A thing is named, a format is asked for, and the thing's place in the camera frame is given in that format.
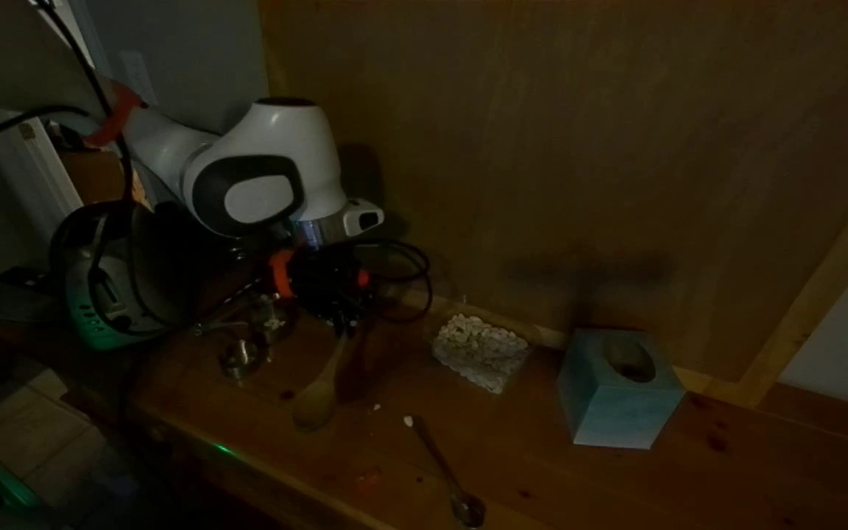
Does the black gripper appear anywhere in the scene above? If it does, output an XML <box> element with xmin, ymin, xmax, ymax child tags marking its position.
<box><xmin>286</xmin><ymin>238</ymin><xmax>388</xmax><ymax>353</ymax></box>

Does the wooden spoon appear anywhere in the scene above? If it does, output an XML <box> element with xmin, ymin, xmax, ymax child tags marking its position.
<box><xmin>292</xmin><ymin>328</ymin><xmax>364</xmax><ymax>434</ymax></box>

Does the small glass cup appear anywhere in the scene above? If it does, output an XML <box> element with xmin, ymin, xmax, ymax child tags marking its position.
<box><xmin>216</xmin><ymin>328</ymin><xmax>276</xmax><ymax>390</ymax></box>

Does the long metal spoon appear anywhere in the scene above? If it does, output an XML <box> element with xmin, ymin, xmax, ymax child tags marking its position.
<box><xmin>401</xmin><ymin>413</ymin><xmax>490</xmax><ymax>530</ymax></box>

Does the white speckled sponge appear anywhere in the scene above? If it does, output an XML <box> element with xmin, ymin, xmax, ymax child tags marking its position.
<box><xmin>431</xmin><ymin>313</ymin><xmax>534</xmax><ymax>397</ymax></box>

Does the blue tissue box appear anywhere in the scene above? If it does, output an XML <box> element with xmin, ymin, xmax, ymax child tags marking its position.
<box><xmin>554</xmin><ymin>328</ymin><xmax>690</xmax><ymax>453</ymax></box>

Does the large wooden board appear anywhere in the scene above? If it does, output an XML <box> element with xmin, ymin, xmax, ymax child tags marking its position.
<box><xmin>257</xmin><ymin>0</ymin><xmax>848</xmax><ymax>413</ymax></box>

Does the orange cable connector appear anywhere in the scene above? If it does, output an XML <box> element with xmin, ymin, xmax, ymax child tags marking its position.
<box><xmin>264</xmin><ymin>247</ymin><xmax>301</xmax><ymax>303</ymax></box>

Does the orange cable strap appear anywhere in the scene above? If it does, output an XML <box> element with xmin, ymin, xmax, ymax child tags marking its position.
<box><xmin>83</xmin><ymin>79</ymin><xmax>145</xmax><ymax>153</ymax></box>

